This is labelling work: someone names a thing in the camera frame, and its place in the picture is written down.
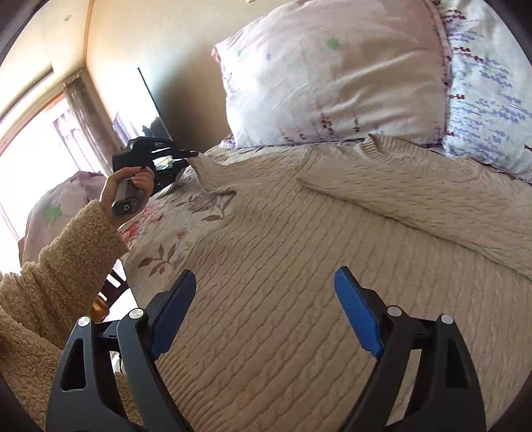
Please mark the bright window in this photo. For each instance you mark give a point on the bright window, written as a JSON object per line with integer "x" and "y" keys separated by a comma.
{"x": 29, "y": 166}

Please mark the pink floral pillow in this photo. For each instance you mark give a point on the pink floral pillow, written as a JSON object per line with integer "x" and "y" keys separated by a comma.
{"x": 324, "y": 74}

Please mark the dark wooden chair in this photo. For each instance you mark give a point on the dark wooden chair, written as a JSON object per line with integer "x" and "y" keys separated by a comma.
{"x": 114, "y": 286}

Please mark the pink floral bedding bundle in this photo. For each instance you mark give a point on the pink floral bedding bundle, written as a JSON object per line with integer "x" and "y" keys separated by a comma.
{"x": 54, "y": 207}

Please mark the floral bedspread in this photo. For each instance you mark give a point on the floral bedspread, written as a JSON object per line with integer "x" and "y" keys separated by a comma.
{"x": 166, "y": 224}

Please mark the sheer curtain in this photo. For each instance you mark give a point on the sheer curtain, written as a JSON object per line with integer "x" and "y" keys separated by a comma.
{"x": 89, "y": 120}

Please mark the person's left forearm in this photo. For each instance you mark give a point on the person's left forearm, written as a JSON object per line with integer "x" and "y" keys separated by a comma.
{"x": 62, "y": 266}

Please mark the blue floral pillow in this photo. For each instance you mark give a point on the blue floral pillow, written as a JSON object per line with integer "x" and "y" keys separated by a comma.
{"x": 486, "y": 83}

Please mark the person's left hand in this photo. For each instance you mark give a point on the person's left hand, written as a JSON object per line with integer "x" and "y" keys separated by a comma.
{"x": 143, "y": 178}

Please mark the black flat screen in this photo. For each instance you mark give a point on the black flat screen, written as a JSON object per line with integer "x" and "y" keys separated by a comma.
{"x": 154, "y": 108}

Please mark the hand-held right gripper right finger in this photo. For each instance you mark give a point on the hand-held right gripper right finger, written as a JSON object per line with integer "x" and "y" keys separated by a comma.
{"x": 359, "y": 315}

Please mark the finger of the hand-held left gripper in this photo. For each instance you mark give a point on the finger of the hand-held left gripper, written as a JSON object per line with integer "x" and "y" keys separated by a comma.
{"x": 170, "y": 176}
{"x": 178, "y": 154}

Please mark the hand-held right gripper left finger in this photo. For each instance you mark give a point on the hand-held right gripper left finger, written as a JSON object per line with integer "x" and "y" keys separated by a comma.
{"x": 172, "y": 315}

